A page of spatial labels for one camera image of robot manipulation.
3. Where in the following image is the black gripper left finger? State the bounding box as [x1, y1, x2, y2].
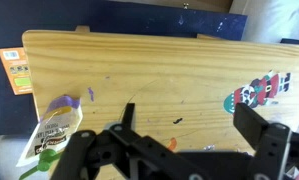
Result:
[50, 102, 203, 180]

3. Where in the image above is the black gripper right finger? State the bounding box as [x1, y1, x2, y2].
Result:
[233, 102, 299, 180]

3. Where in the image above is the small orange sticker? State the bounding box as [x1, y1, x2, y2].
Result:
[166, 137, 179, 152]

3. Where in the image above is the santa claus sticker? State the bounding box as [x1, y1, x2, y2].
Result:
[223, 69, 293, 115]

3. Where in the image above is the orange printed card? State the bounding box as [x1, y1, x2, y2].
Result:
[0, 46, 34, 96]

